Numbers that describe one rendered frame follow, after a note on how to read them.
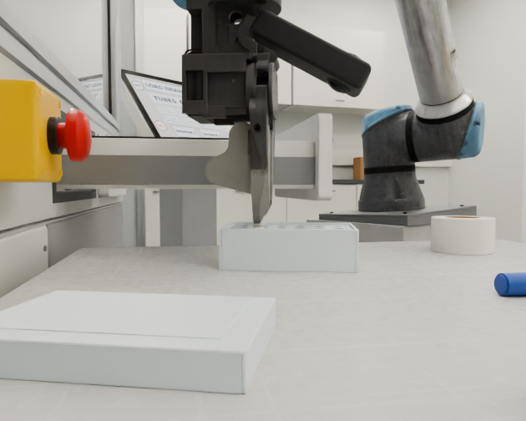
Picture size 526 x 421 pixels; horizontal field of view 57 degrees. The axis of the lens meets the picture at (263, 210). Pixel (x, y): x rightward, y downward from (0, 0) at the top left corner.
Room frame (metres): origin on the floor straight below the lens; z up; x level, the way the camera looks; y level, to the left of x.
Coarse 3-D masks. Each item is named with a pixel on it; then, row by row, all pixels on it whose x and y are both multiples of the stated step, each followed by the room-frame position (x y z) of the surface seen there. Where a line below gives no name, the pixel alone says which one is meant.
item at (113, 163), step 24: (96, 144) 0.58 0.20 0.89; (120, 144) 0.59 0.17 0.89; (144, 144) 0.59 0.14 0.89; (168, 144) 0.59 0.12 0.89; (192, 144) 0.60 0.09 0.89; (216, 144) 0.60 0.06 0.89; (288, 144) 0.62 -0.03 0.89; (312, 144) 0.63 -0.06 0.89; (72, 168) 0.57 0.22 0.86; (96, 168) 0.58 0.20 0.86; (120, 168) 0.58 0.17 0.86; (144, 168) 0.59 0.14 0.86; (168, 168) 0.59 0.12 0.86; (192, 168) 0.60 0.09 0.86; (288, 168) 0.62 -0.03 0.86; (312, 168) 0.62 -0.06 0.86
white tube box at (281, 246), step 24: (240, 240) 0.43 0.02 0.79; (264, 240) 0.43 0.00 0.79; (288, 240) 0.43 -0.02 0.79; (312, 240) 0.43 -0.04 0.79; (336, 240) 0.42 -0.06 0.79; (240, 264) 0.43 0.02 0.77; (264, 264) 0.43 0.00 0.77; (288, 264) 0.43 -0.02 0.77; (312, 264) 0.43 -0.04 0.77; (336, 264) 0.42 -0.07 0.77
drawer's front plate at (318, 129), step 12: (312, 120) 0.64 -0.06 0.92; (324, 120) 0.61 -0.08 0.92; (288, 132) 0.78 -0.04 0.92; (300, 132) 0.70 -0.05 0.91; (312, 132) 0.64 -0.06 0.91; (324, 132) 0.61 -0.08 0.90; (324, 144) 0.61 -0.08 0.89; (324, 156) 0.61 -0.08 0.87; (324, 168) 0.61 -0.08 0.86; (324, 180) 0.61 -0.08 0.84; (276, 192) 0.87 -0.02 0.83; (288, 192) 0.78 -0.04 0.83; (300, 192) 0.70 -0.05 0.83; (312, 192) 0.64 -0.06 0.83; (324, 192) 0.61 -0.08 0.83
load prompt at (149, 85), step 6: (144, 84) 1.53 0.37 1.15; (150, 84) 1.55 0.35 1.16; (156, 84) 1.57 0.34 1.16; (162, 84) 1.60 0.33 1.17; (168, 84) 1.62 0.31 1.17; (156, 90) 1.55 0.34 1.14; (162, 90) 1.57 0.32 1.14; (168, 90) 1.59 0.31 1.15; (174, 90) 1.62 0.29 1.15; (180, 90) 1.64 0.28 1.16
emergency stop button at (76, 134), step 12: (72, 120) 0.37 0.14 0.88; (84, 120) 0.37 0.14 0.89; (60, 132) 0.37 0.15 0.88; (72, 132) 0.36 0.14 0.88; (84, 132) 0.37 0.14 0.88; (60, 144) 0.37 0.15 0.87; (72, 144) 0.36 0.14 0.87; (84, 144) 0.37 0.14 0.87; (72, 156) 0.37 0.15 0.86; (84, 156) 0.38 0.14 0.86
